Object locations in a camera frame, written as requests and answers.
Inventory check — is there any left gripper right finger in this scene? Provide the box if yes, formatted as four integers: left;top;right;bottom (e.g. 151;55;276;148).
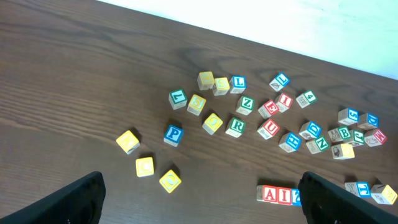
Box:
298;171;397;224

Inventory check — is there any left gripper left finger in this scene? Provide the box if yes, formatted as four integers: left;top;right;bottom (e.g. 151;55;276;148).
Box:
1;171;106;224

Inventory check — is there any blue 2 block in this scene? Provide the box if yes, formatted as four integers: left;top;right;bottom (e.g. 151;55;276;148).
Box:
292;189;302;207

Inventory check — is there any red A block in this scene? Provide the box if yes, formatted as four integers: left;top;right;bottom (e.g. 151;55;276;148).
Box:
256;185;278;203

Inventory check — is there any yellow block right middle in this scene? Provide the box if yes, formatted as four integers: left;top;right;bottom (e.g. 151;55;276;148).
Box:
331;144;355;160

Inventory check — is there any yellow block far right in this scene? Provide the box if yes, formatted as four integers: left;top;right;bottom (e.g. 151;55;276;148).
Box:
371;184;397;205

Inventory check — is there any green N block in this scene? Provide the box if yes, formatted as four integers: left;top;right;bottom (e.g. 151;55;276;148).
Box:
305;136;330;154

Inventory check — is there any blue H block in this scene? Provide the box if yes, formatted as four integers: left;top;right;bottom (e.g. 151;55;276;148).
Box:
278;132;302;153

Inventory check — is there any green B block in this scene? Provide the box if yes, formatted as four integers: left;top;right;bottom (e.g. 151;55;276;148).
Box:
328;126;353;143

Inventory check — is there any yellow block lower middle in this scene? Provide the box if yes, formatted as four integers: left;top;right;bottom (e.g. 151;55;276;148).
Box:
136;157;155;177

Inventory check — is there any blue D block middle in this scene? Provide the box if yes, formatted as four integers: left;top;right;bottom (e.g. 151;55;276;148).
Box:
298;121;322;140

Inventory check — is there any blue d block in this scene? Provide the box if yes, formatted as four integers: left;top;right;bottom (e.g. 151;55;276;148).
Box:
298;121;322;140
357;113;379;130

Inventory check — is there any yellow block lower left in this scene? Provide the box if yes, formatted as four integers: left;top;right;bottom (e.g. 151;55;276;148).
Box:
116;130;140;155

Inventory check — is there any red M block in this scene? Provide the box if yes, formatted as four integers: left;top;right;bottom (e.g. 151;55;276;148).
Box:
364;128;387;147

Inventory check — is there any blue 5 block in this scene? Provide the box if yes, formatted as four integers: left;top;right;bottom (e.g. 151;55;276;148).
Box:
338;108;359;126

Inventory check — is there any yellow block lower right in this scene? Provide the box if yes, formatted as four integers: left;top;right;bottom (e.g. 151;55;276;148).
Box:
159;170;182;194

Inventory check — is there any blue D block right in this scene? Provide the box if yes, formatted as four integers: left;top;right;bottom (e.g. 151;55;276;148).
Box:
357;113;379;130

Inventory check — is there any red U block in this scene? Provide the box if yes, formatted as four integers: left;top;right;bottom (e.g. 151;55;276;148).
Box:
257;119;280;140

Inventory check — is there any green 4 block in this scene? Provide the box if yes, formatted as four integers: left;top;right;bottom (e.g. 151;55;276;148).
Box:
296;90;318;108

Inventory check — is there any red E block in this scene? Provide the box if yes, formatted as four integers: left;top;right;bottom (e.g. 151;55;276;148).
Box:
258;100;279;119

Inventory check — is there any blue P block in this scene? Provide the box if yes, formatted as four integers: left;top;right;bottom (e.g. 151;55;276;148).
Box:
164;124;184;147

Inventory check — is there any green R block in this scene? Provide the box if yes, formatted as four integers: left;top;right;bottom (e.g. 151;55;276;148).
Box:
225;117;246;138

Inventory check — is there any green Z block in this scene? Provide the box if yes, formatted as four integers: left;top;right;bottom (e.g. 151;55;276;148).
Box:
236;95;255;116

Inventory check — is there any blue L block top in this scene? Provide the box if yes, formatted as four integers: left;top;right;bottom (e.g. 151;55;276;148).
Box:
269;72;290;92

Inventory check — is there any blue l block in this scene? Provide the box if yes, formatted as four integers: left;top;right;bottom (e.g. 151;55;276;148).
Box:
269;72;290;92
229;75;246;94

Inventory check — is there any yellow block centre left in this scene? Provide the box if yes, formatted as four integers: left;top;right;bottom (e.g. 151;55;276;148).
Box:
202;113;223;135

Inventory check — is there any green L block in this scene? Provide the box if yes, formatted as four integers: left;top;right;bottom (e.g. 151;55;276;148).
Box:
169;89;187;110

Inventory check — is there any blue L block left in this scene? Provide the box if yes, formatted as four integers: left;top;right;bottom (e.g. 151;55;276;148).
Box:
229;75;246;94

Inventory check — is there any yellow block beside L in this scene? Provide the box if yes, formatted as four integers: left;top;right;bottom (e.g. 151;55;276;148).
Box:
187;94;206;116

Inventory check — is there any yellow block top left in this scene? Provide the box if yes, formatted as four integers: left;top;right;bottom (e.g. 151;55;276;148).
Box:
197;72;215;90

